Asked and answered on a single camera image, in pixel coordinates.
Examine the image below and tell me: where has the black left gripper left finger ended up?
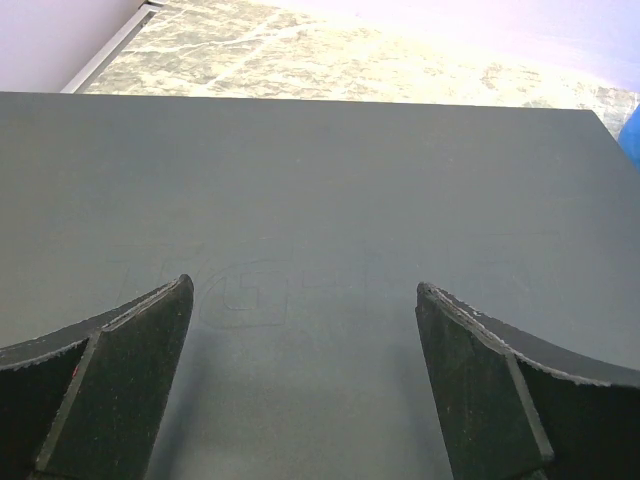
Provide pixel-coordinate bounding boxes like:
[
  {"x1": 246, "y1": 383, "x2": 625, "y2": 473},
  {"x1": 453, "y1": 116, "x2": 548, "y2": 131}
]
[{"x1": 1, "y1": 274, "x2": 194, "y2": 479}]

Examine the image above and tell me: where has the blue plastic bin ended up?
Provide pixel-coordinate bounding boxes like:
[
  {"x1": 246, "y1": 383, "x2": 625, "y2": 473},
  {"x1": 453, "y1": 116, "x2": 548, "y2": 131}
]
[{"x1": 618, "y1": 105, "x2": 640, "y2": 170}]

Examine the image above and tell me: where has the large black network switch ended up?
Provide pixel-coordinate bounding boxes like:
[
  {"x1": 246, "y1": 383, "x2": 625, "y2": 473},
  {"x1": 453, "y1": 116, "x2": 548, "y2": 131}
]
[{"x1": 1, "y1": 92, "x2": 639, "y2": 479}]

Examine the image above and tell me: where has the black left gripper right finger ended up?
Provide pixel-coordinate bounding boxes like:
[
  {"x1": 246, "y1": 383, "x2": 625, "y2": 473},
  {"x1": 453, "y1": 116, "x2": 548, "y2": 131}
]
[{"x1": 415, "y1": 283, "x2": 639, "y2": 479}]

